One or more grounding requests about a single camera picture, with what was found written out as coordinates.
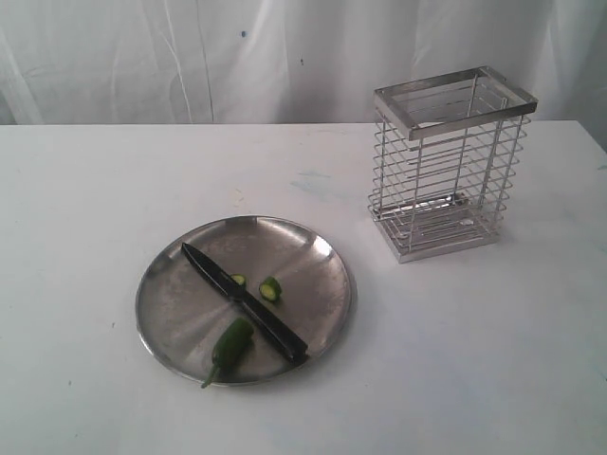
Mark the green vegetable piece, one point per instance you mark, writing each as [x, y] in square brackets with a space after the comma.
[270, 289]

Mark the green vegetable slice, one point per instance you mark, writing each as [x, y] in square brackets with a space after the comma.
[240, 279]

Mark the black kitchen knife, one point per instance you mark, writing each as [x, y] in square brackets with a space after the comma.
[283, 339]

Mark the green chili pepper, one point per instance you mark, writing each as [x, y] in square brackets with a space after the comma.
[229, 348]

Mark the round stainless steel plate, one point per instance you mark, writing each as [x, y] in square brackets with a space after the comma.
[180, 316]

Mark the wire metal utensil holder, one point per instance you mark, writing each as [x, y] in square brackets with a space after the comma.
[445, 152]

